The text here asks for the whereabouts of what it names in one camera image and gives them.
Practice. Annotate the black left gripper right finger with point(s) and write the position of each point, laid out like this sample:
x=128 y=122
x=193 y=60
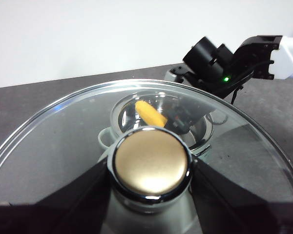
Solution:
x=246 y=217

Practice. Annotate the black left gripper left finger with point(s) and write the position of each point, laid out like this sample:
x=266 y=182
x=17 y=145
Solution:
x=51 y=217

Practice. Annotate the glass lid with green knob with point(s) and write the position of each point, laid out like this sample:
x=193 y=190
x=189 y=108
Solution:
x=151 y=163

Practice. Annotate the sage green electric pot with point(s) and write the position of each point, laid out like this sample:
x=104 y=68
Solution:
x=104 y=139

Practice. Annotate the yellow corn cob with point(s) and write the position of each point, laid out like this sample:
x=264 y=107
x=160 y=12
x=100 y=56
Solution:
x=150 y=114

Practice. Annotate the pale grey camera box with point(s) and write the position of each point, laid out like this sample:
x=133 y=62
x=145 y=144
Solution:
x=172 y=75

